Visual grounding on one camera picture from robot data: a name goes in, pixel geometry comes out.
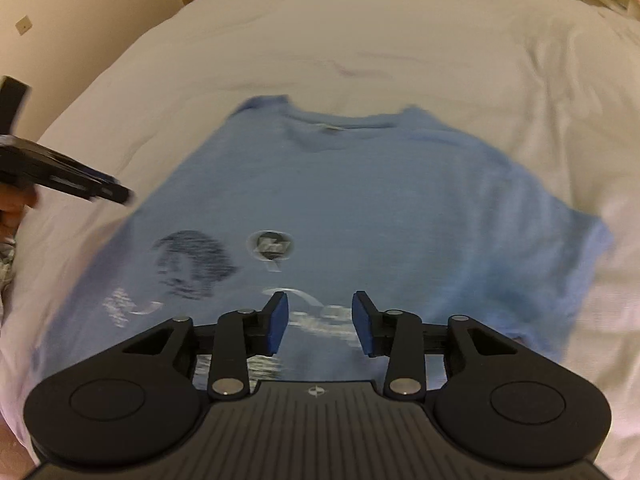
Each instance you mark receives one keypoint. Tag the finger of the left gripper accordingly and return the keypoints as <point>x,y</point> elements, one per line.
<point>113,192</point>
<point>102,177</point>

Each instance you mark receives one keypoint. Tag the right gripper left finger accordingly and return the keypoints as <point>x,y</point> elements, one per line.
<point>239,335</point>

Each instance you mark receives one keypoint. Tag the blue t-shirt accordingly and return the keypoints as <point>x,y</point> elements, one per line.
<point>420,216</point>

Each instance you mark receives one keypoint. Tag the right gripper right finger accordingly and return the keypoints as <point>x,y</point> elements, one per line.
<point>398,335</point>

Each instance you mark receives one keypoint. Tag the low wall socket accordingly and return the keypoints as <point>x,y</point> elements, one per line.
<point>23,25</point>

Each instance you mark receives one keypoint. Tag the white bed duvet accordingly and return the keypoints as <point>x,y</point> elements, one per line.
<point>553,84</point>

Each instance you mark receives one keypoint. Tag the person's left hand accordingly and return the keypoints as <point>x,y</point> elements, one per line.
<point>14,202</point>

